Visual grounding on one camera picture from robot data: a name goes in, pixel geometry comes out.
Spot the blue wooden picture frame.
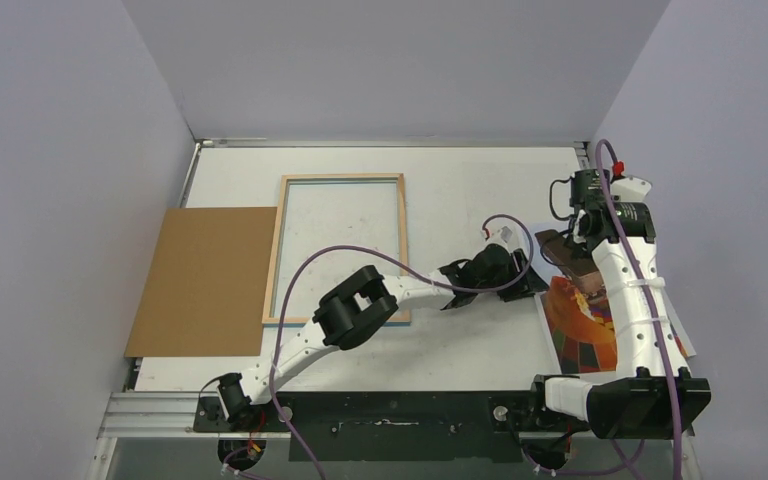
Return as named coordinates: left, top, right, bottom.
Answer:
left=262, top=173, right=408, bottom=327

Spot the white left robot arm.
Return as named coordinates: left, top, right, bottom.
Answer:
left=200, top=243, right=547, bottom=431

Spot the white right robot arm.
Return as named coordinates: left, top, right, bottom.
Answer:
left=525, top=169, right=711, bottom=440

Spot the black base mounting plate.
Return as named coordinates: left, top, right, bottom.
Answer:
left=192, top=391, right=588, bottom=463

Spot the brown cardboard backing board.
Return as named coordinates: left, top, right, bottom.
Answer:
left=124, top=207, right=276, bottom=358

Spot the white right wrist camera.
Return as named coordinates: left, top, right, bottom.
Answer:
left=610, top=176, right=652, bottom=203

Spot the aluminium front rail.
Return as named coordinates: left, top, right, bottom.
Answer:
left=97, top=390, right=695, bottom=440

